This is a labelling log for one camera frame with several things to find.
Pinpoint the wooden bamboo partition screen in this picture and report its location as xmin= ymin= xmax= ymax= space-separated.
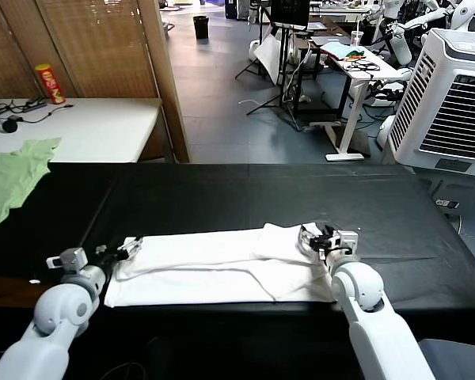
xmin=0 ymin=0 xmax=191 ymax=164

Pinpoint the white printed t-shirt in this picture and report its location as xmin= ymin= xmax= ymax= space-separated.
xmin=104 ymin=222 xmax=336 ymax=308

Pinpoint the black monitor on tripod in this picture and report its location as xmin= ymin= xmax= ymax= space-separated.
xmin=235 ymin=0 xmax=312 ymax=116

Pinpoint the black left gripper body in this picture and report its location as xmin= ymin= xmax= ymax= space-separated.
xmin=87 ymin=245 xmax=124 ymax=270

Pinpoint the white leaning board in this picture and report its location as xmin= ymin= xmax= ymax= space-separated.
xmin=255 ymin=34 xmax=288 ymax=86

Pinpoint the thin black cable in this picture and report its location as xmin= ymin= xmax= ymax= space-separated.
xmin=0 ymin=101 xmax=74 ymax=124

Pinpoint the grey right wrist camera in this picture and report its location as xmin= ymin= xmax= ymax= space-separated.
xmin=338 ymin=230 xmax=359 ymax=254

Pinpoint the black trash bin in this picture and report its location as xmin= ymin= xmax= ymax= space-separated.
xmin=192 ymin=15 xmax=210 ymax=40

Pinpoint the light green t-shirt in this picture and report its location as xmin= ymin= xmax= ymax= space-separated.
xmin=0 ymin=137 xmax=63 ymax=238

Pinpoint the white standing desk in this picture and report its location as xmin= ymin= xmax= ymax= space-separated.
xmin=310 ymin=35 xmax=405 ymax=162

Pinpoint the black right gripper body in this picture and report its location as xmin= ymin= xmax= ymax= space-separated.
xmin=311 ymin=225 xmax=340 ymax=254

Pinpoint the white side table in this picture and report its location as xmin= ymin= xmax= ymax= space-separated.
xmin=0 ymin=97 xmax=164 ymax=164

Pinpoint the black table cloth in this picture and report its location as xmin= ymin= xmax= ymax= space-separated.
xmin=0 ymin=162 xmax=475 ymax=345

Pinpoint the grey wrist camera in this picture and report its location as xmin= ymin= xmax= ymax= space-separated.
xmin=338 ymin=230 xmax=359 ymax=254
xmin=46 ymin=248 xmax=89 ymax=272

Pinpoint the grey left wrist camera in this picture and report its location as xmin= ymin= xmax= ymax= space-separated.
xmin=46 ymin=248 xmax=89 ymax=272

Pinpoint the white humanoid robot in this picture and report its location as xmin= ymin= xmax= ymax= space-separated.
xmin=403 ymin=0 xmax=475 ymax=32
xmin=374 ymin=0 xmax=415 ymax=67

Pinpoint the red chips can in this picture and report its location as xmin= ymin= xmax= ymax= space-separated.
xmin=34 ymin=63 xmax=67 ymax=105

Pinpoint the white air cooler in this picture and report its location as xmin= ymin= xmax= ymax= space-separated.
xmin=382 ymin=28 xmax=475 ymax=217

